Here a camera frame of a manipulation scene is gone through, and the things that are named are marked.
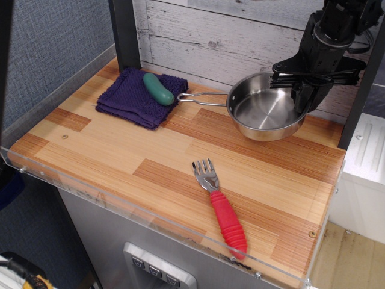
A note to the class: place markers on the folded purple cloth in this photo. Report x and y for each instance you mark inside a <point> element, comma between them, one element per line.
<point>128,98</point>

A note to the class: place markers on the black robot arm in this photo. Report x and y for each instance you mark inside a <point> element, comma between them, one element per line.
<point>339,19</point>

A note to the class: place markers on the green toy pickle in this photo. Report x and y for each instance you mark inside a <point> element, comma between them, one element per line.
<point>157,91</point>

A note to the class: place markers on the white ribbed side unit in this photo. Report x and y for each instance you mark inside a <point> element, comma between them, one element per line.
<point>358,203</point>

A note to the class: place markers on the dark left frame post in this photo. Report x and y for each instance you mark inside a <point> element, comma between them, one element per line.
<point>125,34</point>

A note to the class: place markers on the clear acrylic table guard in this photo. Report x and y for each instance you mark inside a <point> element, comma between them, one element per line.
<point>166,213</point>

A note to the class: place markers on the red handled metal fork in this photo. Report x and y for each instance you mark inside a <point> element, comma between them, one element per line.
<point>230,226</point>

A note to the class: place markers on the dark right frame post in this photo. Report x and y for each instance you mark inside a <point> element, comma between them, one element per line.
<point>364,89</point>

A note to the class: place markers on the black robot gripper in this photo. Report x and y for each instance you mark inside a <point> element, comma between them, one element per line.
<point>320,59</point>

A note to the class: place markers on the silver control panel with buttons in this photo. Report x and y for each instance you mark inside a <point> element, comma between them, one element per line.
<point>158,267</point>

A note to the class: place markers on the yellow black object bottom left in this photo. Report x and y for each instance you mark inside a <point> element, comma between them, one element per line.
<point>18,272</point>

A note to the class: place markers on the small stainless steel pan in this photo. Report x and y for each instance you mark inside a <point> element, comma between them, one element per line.
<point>259,109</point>

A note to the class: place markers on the dark frame post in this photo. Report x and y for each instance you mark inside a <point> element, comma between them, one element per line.
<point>364,89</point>
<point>125,34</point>

